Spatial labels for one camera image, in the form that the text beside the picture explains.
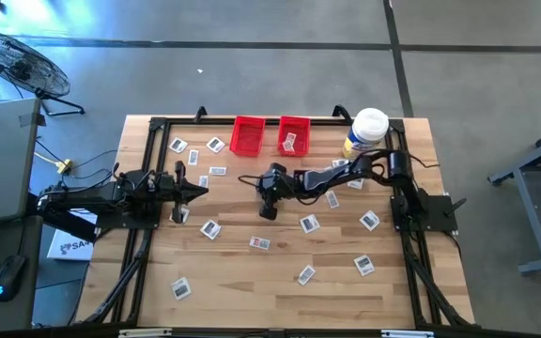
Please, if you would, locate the pale yellow power cable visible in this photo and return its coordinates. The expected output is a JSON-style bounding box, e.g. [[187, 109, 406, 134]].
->
[[33, 150, 60, 165]]

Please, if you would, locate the Lysol disinfecting wipes canister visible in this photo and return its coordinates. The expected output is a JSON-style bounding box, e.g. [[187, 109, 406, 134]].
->
[[342, 107, 391, 161]]

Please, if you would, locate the silver metal bar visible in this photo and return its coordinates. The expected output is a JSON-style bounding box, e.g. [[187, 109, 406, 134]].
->
[[381, 330, 435, 338], [118, 328, 173, 338]]

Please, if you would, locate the black floor cable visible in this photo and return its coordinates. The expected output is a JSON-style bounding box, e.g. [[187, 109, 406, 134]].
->
[[70, 148, 119, 182]]

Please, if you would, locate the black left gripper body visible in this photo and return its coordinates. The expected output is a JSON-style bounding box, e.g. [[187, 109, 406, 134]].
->
[[149, 171, 176, 204]]

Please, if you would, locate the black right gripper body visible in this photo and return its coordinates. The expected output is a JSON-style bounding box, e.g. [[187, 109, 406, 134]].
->
[[274, 171, 305, 201]]

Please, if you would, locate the red plastic mesh basket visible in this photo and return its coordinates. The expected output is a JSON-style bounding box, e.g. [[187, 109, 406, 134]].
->
[[277, 115, 312, 158], [228, 115, 267, 158]]

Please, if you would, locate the black floor fan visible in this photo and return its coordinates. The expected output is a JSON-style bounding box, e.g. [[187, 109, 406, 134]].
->
[[0, 30, 86, 117]]

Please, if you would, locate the white printed cardboard box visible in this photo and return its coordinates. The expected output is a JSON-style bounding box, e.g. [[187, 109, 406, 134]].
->
[[47, 208, 99, 262]]

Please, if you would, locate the grey metal table frame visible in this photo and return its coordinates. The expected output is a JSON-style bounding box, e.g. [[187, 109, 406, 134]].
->
[[487, 119, 541, 278]]

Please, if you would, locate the black computer mouse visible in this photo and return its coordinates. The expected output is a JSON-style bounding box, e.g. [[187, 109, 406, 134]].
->
[[0, 254, 27, 302]]

